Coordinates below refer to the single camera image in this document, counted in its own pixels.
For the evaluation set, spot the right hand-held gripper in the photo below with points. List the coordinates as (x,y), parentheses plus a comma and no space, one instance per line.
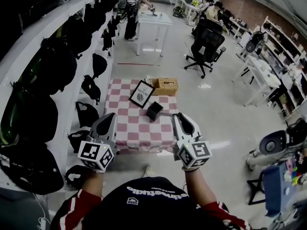
(194,152)

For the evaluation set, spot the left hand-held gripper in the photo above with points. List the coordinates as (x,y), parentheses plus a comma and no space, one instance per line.
(96,150)

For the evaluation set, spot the black square pen holder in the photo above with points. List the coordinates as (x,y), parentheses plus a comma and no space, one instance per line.
(154,112)

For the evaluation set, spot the person's right forearm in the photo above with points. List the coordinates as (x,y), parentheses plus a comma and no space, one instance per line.
(199,186)

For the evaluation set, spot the person's left forearm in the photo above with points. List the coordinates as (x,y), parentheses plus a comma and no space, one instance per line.
(92,181)

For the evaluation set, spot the pink white checkered tablecloth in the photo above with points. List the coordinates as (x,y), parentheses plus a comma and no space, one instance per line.
(141,128)

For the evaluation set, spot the row of small black bags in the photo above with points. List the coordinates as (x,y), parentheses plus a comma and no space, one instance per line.
(90,87)

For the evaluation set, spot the person's black and red shirt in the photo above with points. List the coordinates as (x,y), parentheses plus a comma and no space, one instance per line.
(148,205)

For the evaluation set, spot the wicker tissue box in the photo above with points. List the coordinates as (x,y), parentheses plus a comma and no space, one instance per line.
(166,86)

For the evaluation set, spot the black framed picture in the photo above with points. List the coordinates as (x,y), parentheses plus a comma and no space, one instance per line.
(142,93)

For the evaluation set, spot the white grey round device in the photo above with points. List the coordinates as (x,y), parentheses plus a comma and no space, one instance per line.
(273,144)

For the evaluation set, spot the row of black backpacks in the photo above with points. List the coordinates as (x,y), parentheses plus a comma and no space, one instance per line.
(48,68)

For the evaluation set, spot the white small desk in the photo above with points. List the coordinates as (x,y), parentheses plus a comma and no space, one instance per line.
(260,78)

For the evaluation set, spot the black office chair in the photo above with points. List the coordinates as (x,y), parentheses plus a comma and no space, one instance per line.
(207,47)

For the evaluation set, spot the wooden open shelf rack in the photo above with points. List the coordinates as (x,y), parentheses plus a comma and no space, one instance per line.
(280,49)

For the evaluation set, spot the white table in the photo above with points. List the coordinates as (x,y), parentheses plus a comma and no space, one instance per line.
(153,20)

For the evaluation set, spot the black stool frame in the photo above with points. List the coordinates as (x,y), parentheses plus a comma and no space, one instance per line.
(256,190)

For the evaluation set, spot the white wall shelf unit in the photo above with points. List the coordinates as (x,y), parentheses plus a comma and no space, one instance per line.
(79,32)

